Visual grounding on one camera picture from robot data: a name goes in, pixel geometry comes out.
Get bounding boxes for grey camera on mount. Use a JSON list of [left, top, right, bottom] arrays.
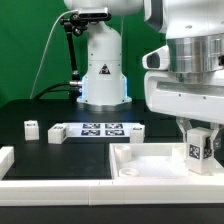
[[78, 7, 109, 20]]

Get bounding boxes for black cables at base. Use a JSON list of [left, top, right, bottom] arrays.
[[33, 79, 83, 100]]

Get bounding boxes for white cable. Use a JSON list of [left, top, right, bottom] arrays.
[[29, 9, 80, 100]]

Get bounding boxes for AprilTag marker sheet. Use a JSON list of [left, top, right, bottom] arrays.
[[68, 122, 138, 137]]

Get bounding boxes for white U-shaped obstacle fence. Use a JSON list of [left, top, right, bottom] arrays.
[[0, 146, 224, 206]]

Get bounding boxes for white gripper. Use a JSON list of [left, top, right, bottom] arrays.
[[142, 45, 224, 157]]

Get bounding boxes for white square tabletop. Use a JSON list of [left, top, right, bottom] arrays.
[[108, 142, 224, 180]]

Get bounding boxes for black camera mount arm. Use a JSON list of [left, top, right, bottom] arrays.
[[60, 14, 88, 80]]

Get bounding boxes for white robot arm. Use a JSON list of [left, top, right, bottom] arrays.
[[64, 0, 224, 150]]

